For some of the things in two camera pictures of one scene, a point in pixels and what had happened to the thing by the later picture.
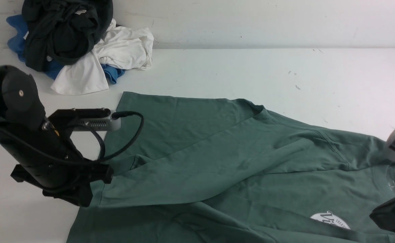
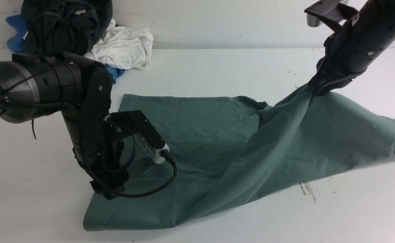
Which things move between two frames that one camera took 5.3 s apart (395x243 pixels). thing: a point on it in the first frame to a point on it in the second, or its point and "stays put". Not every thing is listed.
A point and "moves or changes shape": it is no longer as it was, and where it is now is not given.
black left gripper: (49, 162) to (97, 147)
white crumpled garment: (126, 48) stays put
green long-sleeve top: (197, 169) moves or changes shape
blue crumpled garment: (16, 42) stays put
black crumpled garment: (63, 31) stays put
